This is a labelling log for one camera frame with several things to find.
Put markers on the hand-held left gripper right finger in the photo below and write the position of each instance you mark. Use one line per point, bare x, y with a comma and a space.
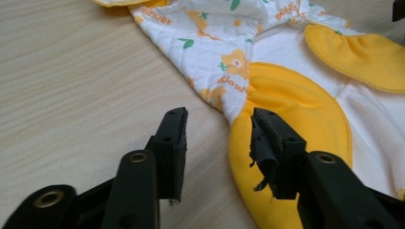
280, 152

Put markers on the white yellow floral baby garment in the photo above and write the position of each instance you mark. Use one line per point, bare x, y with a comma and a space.
286, 95

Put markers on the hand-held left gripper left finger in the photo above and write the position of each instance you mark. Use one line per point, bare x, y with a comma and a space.
168, 152

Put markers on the dark object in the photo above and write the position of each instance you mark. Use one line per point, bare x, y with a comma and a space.
398, 10

